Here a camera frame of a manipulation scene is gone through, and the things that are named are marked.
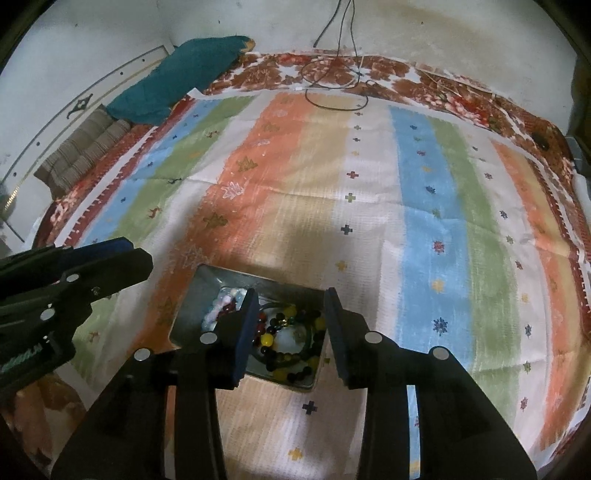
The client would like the colourful striped printed mat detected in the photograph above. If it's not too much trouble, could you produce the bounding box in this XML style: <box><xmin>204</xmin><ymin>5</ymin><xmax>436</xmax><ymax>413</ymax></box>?
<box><xmin>60</xmin><ymin>90</ymin><xmax>591</xmax><ymax>480</ymax></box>

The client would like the metal tin box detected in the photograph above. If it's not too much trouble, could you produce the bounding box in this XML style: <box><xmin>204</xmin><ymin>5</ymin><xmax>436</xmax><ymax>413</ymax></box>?
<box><xmin>168</xmin><ymin>264</ymin><xmax>327</xmax><ymax>393</ymax></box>

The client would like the teal cloth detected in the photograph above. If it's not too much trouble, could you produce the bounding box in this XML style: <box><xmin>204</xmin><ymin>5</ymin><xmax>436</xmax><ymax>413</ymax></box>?
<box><xmin>106</xmin><ymin>36</ymin><xmax>256</xmax><ymax>125</ymax></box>

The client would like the black cable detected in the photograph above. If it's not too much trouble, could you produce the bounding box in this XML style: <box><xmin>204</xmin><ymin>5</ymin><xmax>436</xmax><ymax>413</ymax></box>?
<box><xmin>302</xmin><ymin>0</ymin><xmax>371</xmax><ymax>112</ymax></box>

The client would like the light blue bead bracelet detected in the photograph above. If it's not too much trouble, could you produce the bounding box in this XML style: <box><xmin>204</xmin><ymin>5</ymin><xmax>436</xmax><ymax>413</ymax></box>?
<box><xmin>202</xmin><ymin>287</ymin><xmax>245</xmax><ymax>330</ymax></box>

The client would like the brown striped cushion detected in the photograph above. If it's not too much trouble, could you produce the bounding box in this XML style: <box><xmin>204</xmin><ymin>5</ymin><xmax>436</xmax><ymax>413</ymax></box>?
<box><xmin>34</xmin><ymin>108</ymin><xmax>131</xmax><ymax>195</ymax></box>

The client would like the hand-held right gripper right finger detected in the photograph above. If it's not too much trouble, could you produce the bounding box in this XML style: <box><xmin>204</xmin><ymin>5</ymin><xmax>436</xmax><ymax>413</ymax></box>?
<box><xmin>322</xmin><ymin>286</ymin><xmax>539</xmax><ymax>480</ymax></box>

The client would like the multicolour bead bracelet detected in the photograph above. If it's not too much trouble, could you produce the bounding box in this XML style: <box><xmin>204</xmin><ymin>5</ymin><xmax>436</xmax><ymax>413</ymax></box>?
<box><xmin>253</xmin><ymin>310</ymin><xmax>283</xmax><ymax>348</ymax></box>

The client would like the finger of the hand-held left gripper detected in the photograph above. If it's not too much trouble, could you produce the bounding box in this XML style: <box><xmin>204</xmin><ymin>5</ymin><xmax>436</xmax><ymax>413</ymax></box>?
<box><xmin>0</xmin><ymin>248</ymin><xmax>154</xmax><ymax>334</ymax></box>
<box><xmin>0</xmin><ymin>237</ymin><xmax>136</xmax><ymax>278</ymax></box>

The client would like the yellow and brown bead bracelet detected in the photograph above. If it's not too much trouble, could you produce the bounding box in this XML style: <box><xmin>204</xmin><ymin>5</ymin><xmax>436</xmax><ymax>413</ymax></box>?
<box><xmin>256</xmin><ymin>305</ymin><xmax>325</xmax><ymax>385</ymax></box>

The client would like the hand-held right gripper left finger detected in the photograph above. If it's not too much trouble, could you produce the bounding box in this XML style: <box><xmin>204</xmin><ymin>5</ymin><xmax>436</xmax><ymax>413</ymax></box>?
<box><xmin>50</xmin><ymin>287</ymin><xmax>260</xmax><ymax>480</ymax></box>

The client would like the person's left hand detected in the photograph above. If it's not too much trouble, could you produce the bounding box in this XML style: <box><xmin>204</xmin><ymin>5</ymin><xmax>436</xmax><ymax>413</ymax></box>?
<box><xmin>13</xmin><ymin>375</ymin><xmax>89</xmax><ymax>459</ymax></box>

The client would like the colourful striped tablecloth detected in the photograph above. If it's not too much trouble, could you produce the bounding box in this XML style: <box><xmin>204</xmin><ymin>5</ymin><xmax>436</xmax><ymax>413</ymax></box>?
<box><xmin>28</xmin><ymin>51</ymin><xmax>591</xmax><ymax>480</ymax></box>

